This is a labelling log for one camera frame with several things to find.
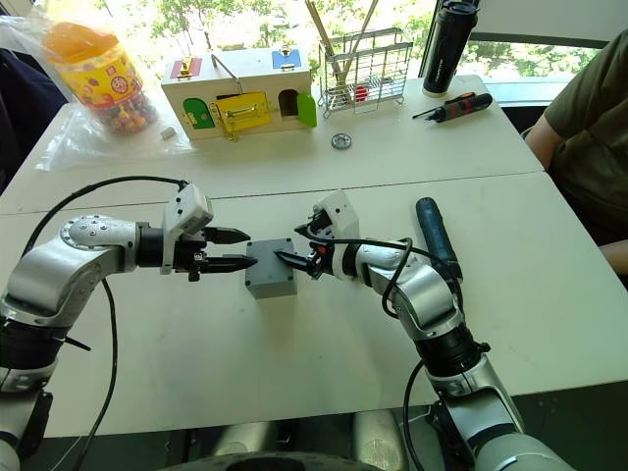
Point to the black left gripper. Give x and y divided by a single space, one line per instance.
189 252

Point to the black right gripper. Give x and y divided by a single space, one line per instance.
321 257

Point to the grey box lid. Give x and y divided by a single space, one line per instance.
267 260

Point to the grey plastic box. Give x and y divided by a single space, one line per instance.
272 292

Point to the person bare forearm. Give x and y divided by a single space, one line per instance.
615 265

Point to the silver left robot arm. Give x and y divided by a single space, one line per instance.
64 275

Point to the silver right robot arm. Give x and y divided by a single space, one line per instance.
427 294

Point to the blue electric screwdriver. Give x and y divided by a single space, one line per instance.
434 230

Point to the wooden lock box toy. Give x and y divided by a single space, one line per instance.
235 83

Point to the candy jar with orange lid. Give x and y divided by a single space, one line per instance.
105 81

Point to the black orange hand screwdriver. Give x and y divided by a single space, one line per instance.
458 105

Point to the small white eraser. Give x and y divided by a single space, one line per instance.
168 132

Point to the small red object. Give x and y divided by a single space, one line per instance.
361 93

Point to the clear plastic bag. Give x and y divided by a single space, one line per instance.
73 142

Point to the silver rounded cylinder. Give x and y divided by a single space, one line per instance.
380 441
240 439

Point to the wooden chopstick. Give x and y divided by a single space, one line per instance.
326 34
360 29
320 29

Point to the dark cloth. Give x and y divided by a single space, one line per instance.
24 108

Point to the black tumbler bottle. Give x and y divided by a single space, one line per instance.
449 44

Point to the person in olive shirt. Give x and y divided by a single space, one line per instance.
589 127

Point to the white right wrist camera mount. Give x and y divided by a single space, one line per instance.
343 216

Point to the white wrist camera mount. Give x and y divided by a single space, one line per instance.
343 216
189 208

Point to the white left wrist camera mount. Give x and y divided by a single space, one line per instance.
189 208

